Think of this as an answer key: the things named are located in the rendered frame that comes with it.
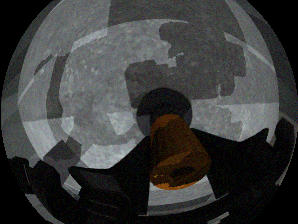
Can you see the orange knob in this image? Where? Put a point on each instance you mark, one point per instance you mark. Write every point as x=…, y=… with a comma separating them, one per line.
x=176, y=157

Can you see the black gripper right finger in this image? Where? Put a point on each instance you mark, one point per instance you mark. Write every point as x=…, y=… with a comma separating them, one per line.
x=227, y=157

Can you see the black round pedestal with shaft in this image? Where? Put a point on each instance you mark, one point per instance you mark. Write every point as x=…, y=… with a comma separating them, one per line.
x=162, y=101

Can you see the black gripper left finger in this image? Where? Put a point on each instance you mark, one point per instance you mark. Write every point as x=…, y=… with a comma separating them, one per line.
x=129, y=177

